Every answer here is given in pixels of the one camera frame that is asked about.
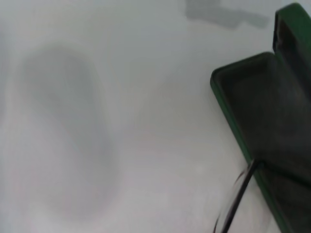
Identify green glasses case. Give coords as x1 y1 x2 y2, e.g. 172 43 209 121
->
210 2 311 233

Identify black glasses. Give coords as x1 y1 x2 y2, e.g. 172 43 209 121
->
212 159 258 233

